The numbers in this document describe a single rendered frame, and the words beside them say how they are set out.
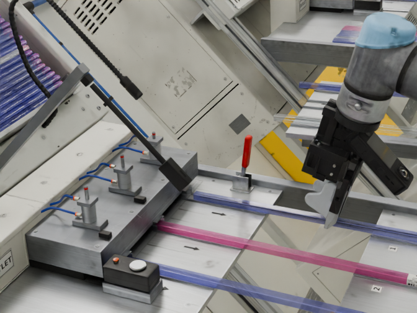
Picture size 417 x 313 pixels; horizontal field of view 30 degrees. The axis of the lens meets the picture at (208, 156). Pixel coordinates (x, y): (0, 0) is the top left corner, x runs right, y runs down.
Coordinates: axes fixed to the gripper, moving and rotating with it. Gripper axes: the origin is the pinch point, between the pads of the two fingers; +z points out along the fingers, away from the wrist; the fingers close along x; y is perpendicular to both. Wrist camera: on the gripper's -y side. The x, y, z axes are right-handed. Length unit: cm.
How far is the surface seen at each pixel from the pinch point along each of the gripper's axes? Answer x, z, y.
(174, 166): 23.3, -13.8, 21.0
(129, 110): -206, 130, 133
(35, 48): -11, -2, 67
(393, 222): -4.2, -1.3, -8.8
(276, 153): -272, 161, 67
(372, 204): -7.9, -0.8, -4.5
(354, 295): 17.1, -1.1, -7.8
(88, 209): 23.1, -0.1, 33.0
